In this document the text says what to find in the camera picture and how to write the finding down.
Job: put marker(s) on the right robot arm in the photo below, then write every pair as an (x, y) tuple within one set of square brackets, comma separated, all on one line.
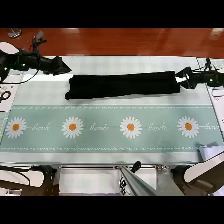
[(206, 166)]

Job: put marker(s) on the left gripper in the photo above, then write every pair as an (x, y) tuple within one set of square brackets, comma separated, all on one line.
[(52, 65)]

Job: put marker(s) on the black garment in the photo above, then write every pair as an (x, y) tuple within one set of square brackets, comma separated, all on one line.
[(120, 85)]

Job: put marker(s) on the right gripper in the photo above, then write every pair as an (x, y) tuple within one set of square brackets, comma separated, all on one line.
[(195, 78)]

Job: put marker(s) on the white garment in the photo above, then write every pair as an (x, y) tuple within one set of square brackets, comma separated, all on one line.
[(208, 149)]

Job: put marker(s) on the silver frame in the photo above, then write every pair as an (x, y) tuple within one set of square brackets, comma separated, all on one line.
[(136, 186)]

